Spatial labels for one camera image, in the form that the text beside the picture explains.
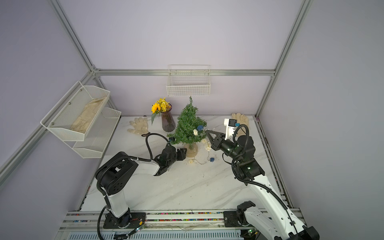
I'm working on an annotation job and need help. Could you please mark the white two-tier mesh shelf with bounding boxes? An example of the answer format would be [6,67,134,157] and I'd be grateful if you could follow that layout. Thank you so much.
[41,82,121,159]

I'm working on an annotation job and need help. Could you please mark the dark glass vase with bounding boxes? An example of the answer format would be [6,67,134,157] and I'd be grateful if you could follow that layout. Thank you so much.
[161,104,176,133]

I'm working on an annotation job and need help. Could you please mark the cream glove on table right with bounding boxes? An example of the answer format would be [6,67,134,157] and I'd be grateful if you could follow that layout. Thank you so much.
[231,113,250,137]

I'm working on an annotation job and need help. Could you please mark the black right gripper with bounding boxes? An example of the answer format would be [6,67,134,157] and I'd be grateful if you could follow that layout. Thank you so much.
[207,130,244,164]

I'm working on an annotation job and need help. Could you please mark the cream glove on table left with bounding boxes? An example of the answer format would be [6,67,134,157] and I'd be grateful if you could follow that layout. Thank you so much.
[127,117,150,137]

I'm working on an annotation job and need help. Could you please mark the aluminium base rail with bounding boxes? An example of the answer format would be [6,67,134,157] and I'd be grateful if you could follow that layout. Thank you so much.
[55,207,308,240]

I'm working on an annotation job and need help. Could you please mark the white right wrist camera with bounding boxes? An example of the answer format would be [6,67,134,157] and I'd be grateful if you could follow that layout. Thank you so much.
[224,119,240,140]

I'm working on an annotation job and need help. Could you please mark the rattan ball string lights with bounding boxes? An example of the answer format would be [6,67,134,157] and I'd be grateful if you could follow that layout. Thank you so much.
[186,125,212,165]

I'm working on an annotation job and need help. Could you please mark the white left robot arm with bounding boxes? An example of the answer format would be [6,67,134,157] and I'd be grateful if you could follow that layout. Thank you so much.
[95,133,187,229]

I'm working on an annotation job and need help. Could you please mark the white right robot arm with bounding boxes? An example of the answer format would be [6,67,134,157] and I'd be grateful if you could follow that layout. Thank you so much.
[205,124,320,240]

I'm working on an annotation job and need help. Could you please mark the white wire wall basket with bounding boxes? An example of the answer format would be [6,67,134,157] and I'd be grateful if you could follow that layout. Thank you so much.
[166,65,211,97]

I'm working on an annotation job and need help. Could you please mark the cream glove on table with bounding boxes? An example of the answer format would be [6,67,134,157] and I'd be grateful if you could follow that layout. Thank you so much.
[127,117,150,137]
[231,113,250,137]

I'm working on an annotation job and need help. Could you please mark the yellow sunflower bouquet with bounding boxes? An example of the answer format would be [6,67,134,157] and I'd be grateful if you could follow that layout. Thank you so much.
[151,98,172,124]

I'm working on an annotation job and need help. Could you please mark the cream glove in shelf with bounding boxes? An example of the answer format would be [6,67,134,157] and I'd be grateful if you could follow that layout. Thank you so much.
[70,97,106,134]

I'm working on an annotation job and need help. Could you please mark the small green christmas tree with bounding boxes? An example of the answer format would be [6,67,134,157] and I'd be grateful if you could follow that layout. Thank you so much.
[168,96,207,148]

